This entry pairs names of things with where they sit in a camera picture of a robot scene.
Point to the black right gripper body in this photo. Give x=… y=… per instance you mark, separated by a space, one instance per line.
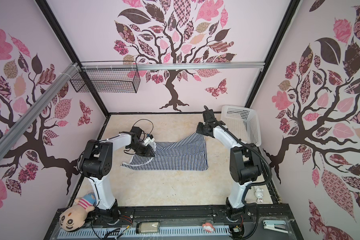
x=202 y=128

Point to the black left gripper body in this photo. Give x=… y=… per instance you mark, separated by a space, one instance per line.
x=140 y=149

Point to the navy striped tank top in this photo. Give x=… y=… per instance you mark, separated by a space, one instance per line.
x=188 y=154

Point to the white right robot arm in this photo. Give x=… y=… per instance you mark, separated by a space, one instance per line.
x=245 y=163

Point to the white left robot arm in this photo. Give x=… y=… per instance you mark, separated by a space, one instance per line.
x=97 y=160

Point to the white plastic laundry basket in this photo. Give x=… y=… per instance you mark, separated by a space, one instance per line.
x=243 y=123

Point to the small white rabbit figurine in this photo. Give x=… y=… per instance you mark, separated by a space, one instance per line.
x=259 y=194

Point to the plush doll striped shirt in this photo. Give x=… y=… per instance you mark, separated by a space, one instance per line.
x=74 y=217

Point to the white stapler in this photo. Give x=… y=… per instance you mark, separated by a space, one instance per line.
x=275 y=225

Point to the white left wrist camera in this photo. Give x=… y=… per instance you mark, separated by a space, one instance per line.
x=149 y=140

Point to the aluminium rail back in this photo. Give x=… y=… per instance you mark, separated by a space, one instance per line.
x=189 y=66

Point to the aluminium rail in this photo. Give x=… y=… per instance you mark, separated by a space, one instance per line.
x=189 y=66
x=20 y=127

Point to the black wire mesh basket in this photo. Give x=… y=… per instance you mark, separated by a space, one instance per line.
x=107 y=77

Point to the beige box on rail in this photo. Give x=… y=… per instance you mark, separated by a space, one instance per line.
x=147 y=228

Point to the pink toy on rail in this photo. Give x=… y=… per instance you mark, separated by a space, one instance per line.
x=208 y=227

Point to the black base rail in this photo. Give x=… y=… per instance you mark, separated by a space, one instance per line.
x=182 y=222

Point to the aluminium rail left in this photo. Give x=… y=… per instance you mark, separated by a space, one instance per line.
x=20 y=127

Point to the black right corner frame post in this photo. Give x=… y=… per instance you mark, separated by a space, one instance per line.
x=280 y=34

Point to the black corner frame post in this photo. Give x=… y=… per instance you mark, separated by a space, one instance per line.
x=57 y=29
x=280 y=34

